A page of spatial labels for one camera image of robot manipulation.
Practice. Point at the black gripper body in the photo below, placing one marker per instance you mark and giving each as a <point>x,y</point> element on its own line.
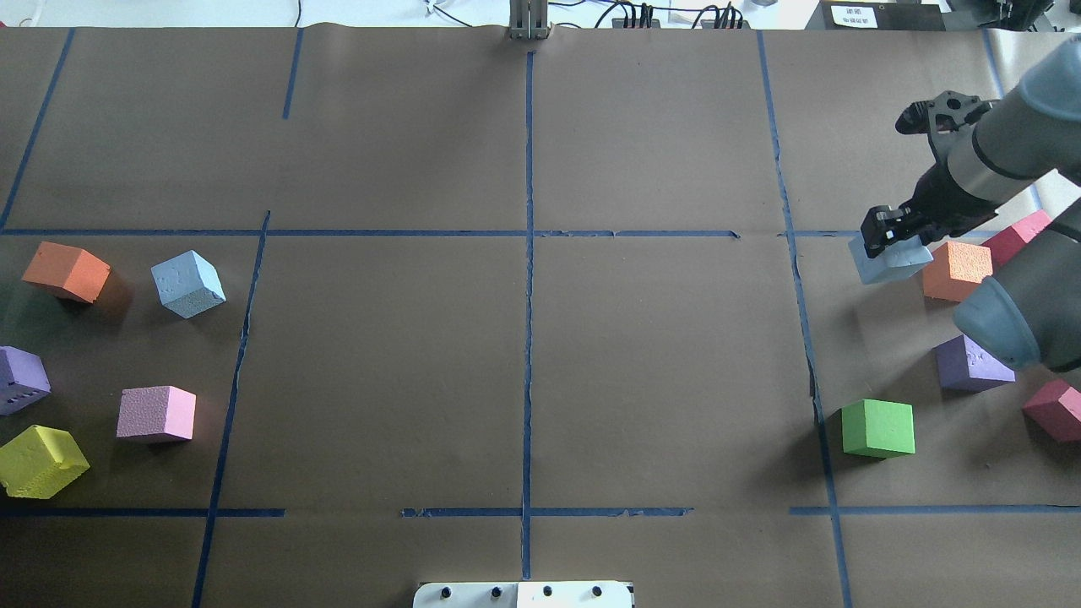
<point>936,197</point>

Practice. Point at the light blue foam block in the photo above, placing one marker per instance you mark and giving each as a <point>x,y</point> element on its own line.
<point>898,262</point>
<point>188,284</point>

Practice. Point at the orange foam block right side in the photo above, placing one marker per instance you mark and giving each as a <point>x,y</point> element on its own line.
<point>956,271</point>

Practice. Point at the orange foam block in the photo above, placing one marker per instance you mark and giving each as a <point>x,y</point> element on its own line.
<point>956,271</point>
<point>66,272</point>

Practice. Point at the red foam block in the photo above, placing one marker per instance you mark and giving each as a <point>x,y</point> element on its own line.
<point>1005,244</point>

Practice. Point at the purple foam block right side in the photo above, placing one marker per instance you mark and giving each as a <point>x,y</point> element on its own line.
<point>965,366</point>

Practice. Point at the purple foam block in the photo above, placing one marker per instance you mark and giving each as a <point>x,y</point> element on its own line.
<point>23,380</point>
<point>965,366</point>

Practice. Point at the green foam block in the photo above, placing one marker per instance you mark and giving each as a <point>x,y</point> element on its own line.
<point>878,429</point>

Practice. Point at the dark pink foam block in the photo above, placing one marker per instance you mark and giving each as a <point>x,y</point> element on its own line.
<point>1055,408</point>

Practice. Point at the orange foam block left side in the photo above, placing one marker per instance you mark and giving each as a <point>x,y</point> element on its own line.
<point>66,272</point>

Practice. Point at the purple foam block left side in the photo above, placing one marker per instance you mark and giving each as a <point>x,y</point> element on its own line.
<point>23,380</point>

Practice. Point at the yellow foam block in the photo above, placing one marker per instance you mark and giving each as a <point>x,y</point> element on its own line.
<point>40,462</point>

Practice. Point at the aluminium frame post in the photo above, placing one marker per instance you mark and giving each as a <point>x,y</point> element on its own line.
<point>528,20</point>

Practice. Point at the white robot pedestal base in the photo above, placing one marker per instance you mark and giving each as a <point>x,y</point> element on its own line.
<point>573,593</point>

